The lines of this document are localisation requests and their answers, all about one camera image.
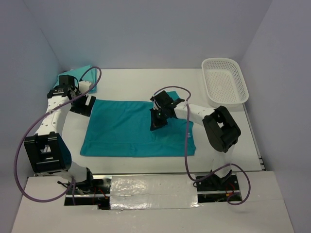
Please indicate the silver tape patch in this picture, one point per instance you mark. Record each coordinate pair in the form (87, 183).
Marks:
(152, 192)

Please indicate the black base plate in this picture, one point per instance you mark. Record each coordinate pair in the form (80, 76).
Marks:
(98, 195)
(214, 190)

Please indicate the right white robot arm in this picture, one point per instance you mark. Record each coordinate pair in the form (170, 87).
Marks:
(221, 129)

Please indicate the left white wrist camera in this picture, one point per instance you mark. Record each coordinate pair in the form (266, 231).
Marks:
(84, 86)

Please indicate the dark teal t shirt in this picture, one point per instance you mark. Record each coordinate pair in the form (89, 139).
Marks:
(122, 129)

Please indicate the white plastic laundry basket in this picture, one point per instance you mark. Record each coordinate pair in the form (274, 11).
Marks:
(224, 82)

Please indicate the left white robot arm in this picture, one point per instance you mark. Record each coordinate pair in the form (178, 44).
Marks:
(46, 149)

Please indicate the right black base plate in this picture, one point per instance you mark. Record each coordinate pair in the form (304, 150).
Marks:
(214, 190)

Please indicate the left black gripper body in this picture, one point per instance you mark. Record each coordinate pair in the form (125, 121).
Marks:
(79, 106)

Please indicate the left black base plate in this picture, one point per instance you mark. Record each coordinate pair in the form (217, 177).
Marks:
(98, 195)

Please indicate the light green t shirt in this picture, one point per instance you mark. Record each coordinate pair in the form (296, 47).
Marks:
(78, 72)

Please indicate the turquoise t shirt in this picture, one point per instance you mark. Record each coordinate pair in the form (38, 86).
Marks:
(93, 85)

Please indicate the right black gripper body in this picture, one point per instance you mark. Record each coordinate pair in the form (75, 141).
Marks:
(160, 117)

